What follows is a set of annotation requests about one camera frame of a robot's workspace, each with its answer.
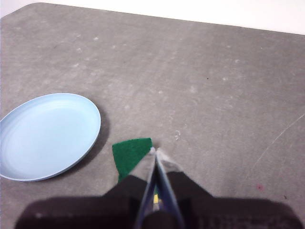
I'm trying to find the green and yellow sponge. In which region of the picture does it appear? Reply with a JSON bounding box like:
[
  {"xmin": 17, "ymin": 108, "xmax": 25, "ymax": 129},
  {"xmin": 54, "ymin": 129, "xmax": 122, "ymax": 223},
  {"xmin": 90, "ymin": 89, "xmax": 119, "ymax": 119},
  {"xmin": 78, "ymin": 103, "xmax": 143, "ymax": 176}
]
[{"xmin": 112, "ymin": 137, "xmax": 160, "ymax": 205}]

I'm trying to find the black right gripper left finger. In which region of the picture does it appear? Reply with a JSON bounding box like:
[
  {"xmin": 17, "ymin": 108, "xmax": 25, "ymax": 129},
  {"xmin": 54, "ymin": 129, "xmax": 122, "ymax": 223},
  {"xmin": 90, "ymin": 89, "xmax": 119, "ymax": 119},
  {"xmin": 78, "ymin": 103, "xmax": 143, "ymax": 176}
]
[{"xmin": 14, "ymin": 146, "xmax": 157, "ymax": 229}]

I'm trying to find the light blue round plate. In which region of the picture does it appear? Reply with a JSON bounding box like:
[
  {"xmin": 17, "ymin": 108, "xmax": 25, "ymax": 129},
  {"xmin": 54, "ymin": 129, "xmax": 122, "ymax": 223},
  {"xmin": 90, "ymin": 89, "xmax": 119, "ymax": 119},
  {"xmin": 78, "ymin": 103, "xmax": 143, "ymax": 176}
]
[{"xmin": 0, "ymin": 93, "xmax": 102, "ymax": 183}]

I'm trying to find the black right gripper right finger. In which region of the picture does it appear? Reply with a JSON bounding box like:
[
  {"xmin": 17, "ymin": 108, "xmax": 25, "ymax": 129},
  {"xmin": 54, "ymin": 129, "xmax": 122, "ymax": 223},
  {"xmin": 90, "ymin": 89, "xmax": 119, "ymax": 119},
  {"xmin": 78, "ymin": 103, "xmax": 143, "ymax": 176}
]
[{"xmin": 155, "ymin": 151, "xmax": 304, "ymax": 229}]

